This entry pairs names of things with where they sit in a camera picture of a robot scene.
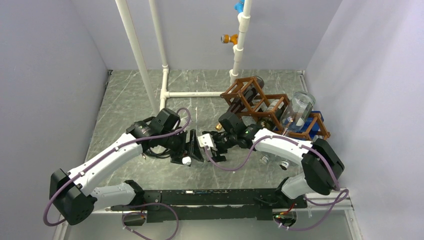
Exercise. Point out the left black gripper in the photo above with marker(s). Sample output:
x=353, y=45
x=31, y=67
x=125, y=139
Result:
x=177, y=156

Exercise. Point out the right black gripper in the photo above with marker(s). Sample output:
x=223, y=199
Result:
x=216, y=156

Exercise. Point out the clear glass bottle silver cap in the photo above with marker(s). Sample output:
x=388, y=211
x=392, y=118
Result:
x=188, y=151

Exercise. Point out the clear glass bottle white cap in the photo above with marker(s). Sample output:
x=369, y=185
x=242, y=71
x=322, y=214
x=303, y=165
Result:
x=297, y=112

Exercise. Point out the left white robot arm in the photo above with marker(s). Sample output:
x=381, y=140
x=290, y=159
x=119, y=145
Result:
x=76, y=193

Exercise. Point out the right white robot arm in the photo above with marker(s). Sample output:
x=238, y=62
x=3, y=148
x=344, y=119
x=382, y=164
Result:
x=321, y=166

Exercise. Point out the dark red wine bottle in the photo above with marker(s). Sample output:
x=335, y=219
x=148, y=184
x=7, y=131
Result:
x=240, y=94

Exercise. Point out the brown wooden wine rack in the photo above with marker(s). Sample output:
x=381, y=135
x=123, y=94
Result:
x=260, y=102

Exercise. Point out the clear square bottle black cap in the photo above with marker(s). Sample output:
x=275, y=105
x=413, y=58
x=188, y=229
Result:
x=285, y=163

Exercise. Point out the dark green wine bottle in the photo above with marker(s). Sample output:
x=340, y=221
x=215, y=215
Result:
x=267, y=122

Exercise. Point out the blue label clear bottle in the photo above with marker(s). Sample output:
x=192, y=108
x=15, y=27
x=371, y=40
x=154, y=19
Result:
x=265, y=158

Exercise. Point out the orange pipe valve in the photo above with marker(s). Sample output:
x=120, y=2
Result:
x=225, y=39

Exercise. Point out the blue pipe valve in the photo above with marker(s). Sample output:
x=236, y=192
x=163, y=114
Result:
x=239, y=6

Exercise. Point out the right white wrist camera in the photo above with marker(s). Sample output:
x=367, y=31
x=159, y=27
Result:
x=206, y=142

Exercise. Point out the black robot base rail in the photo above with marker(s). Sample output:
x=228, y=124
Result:
x=212, y=204

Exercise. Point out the white PVC pipe frame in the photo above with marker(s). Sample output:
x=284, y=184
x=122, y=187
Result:
x=128, y=24

